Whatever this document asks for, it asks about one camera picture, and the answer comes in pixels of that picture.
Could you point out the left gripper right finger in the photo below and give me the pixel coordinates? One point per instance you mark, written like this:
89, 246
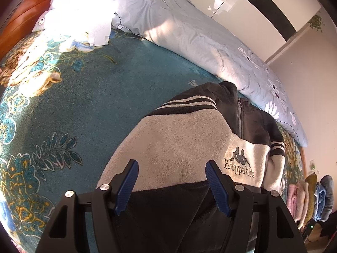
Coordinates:
276, 229

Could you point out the white pillow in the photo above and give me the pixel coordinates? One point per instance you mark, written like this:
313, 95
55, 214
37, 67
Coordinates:
88, 25

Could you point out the white glossy wardrobe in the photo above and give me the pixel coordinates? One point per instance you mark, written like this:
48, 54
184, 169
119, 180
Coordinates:
265, 26

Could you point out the orange wooden headboard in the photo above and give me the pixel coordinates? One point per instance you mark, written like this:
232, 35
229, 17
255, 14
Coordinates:
18, 18

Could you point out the grey folded garment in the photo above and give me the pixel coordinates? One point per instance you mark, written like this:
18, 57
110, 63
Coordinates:
328, 183

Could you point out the blue folded garment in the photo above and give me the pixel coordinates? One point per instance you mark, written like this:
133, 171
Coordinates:
319, 202

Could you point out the light blue floral quilt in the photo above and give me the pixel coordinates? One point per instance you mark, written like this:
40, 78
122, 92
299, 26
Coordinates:
180, 27

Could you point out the wall power socket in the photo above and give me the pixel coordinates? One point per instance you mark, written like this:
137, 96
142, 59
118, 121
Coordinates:
312, 165

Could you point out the black and white fleece hoodie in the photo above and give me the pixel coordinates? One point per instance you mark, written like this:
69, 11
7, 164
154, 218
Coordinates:
172, 208

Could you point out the green hanging plant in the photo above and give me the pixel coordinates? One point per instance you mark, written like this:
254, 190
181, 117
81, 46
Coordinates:
316, 23

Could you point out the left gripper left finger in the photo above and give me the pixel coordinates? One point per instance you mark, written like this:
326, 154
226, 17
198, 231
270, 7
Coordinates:
78, 215

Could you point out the pink fleece garment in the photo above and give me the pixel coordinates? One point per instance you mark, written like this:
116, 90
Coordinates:
291, 202

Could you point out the teal floral bed blanket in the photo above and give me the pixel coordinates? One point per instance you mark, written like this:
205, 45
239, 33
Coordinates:
67, 109

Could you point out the olive fleece garment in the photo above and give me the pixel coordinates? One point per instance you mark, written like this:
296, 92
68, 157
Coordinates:
310, 182

